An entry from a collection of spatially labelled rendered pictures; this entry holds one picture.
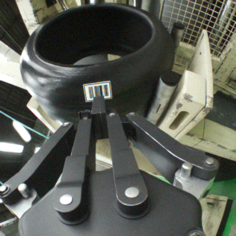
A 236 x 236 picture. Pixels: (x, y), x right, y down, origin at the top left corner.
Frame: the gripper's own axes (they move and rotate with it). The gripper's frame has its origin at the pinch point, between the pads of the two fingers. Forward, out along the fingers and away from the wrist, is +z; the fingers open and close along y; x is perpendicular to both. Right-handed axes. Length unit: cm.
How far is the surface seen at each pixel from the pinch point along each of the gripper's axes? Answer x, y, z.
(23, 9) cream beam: 48, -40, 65
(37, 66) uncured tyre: 7.9, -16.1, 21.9
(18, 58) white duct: 26, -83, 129
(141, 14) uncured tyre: 22.8, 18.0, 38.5
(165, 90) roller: -1.9, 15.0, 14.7
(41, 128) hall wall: -392, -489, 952
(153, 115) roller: -11.6, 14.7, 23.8
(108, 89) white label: -0.2, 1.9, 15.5
